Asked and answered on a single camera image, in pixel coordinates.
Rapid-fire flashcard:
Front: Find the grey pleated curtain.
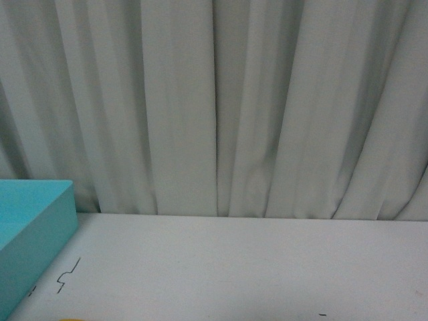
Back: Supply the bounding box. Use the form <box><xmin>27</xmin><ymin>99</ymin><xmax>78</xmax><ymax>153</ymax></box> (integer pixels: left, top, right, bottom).
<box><xmin>1</xmin><ymin>1</ymin><xmax>427</xmax><ymax>221</ymax></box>

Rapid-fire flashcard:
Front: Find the turquoise storage box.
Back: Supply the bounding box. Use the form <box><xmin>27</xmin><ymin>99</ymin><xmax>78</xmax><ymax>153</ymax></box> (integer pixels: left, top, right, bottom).
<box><xmin>1</xmin><ymin>179</ymin><xmax>78</xmax><ymax>320</ymax></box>

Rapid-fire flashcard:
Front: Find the yellow beetle toy car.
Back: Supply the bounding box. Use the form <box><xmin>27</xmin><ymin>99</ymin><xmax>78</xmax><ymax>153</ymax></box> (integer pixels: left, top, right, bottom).
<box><xmin>59</xmin><ymin>318</ymin><xmax>84</xmax><ymax>321</ymax></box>

